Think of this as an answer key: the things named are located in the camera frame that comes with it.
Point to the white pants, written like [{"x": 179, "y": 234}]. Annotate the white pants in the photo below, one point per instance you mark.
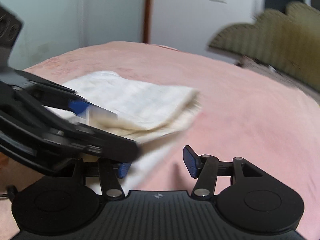
[{"x": 140, "y": 100}]

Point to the pink blanket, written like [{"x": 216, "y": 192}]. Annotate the pink blanket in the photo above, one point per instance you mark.
[{"x": 237, "y": 120}]

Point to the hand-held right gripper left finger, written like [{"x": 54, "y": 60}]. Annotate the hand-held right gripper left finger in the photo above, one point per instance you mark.
[{"x": 124, "y": 170}]

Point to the flower print glass wardrobe door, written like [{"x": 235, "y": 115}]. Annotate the flower print glass wardrobe door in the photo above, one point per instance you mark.
[{"x": 62, "y": 25}]

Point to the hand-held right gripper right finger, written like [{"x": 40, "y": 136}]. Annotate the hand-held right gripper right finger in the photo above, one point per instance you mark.
[{"x": 191, "y": 161}]

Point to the green padded headboard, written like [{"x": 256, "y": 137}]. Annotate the green padded headboard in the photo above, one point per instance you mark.
[{"x": 282, "y": 37}]

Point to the brown pillow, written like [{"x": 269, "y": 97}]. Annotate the brown pillow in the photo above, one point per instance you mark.
[{"x": 252, "y": 65}]

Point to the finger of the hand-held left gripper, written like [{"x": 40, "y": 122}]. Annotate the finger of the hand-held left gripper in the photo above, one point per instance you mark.
[
  {"x": 112, "y": 145},
  {"x": 79, "y": 107}
]

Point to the brown wooden door frame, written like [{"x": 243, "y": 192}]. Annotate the brown wooden door frame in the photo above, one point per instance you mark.
[{"x": 148, "y": 12}]

